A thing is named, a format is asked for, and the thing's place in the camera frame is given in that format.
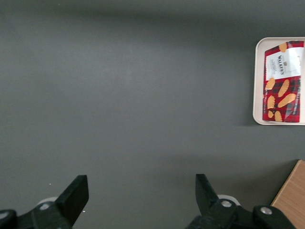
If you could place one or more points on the wooden drawer cabinet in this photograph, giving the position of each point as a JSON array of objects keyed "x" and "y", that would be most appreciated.
[{"x": 291, "y": 198}]

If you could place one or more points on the red tartan cookie box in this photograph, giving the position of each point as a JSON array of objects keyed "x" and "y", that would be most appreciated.
[{"x": 283, "y": 95}]

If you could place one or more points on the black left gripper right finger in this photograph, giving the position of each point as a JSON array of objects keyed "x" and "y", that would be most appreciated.
[{"x": 206, "y": 198}]

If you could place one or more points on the beige rectangular tray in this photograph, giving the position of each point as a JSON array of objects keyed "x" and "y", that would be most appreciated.
[{"x": 258, "y": 83}]

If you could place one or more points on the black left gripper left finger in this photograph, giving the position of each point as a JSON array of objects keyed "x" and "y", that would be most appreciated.
[{"x": 71, "y": 200}]

